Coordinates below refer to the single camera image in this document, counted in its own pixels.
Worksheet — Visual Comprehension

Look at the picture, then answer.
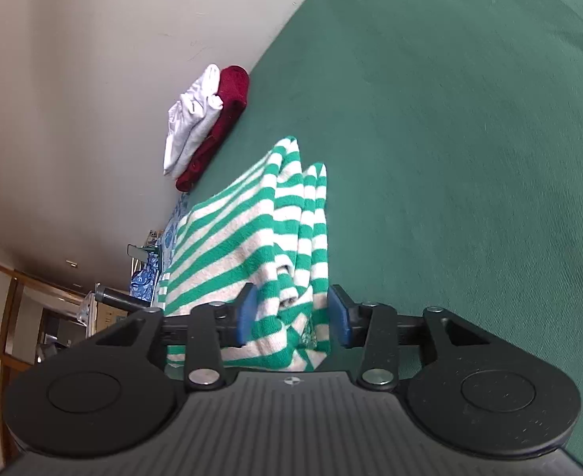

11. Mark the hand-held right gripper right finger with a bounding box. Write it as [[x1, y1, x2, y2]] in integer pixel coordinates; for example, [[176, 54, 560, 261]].
[[328, 285, 491, 392]]

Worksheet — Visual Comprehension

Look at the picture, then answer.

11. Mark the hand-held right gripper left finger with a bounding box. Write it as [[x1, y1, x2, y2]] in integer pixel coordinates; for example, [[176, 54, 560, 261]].
[[95, 282, 260, 392]]

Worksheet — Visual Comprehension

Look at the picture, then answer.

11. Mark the green white striped sweater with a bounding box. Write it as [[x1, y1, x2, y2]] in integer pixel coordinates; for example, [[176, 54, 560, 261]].
[[157, 136, 332, 372]]

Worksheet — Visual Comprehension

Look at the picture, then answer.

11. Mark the blue patterned cloth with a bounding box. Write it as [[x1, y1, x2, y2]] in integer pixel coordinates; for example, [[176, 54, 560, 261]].
[[129, 192, 193, 303]]

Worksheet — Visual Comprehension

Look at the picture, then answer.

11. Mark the black cylinder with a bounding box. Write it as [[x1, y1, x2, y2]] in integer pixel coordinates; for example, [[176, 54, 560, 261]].
[[95, 284, 146, 313]]

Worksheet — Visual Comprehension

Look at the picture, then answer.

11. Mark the white folded garment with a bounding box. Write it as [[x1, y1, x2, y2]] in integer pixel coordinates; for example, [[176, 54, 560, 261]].
[[162, 63, 223, 177]]

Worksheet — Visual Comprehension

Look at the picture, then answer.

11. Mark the wooden cabinet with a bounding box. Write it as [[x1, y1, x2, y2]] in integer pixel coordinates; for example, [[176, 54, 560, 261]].
[[0, 260, 98, 372]]

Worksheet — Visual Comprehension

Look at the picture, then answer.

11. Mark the dark red folded garment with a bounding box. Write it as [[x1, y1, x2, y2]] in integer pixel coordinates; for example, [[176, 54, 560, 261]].
[[175, 65, 250, 192]]

